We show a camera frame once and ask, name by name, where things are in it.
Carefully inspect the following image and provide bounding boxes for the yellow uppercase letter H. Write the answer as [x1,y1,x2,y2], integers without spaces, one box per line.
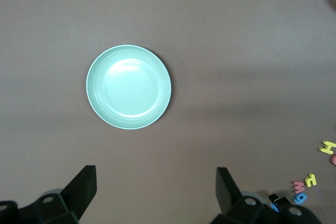
[319,140,336,155]

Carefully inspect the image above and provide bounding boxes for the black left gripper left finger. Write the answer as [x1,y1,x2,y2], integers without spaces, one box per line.
[0,165,98,224]

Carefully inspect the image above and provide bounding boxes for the blue lowercase letter g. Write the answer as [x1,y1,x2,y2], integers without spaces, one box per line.
[293,192,308,205]

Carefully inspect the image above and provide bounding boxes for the yellow lowercase letter h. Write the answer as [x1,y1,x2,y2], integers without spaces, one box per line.
[304,173,318,187]

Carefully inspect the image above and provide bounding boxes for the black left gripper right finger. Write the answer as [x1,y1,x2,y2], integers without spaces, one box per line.
[211,167,322,224]

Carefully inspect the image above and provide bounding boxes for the pink lowercase letter w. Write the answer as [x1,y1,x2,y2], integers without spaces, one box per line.
[292,180,305,195]

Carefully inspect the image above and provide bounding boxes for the green plate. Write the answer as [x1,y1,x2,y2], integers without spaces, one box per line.
[86,45,173,130]

